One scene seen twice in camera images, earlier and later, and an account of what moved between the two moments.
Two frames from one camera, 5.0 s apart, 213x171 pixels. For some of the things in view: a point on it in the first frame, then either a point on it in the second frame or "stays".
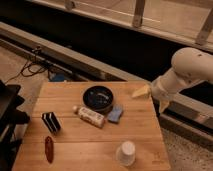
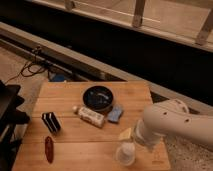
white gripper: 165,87 to 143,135
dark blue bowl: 98,98 stays
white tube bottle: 90,116 stays
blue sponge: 115,114 stays
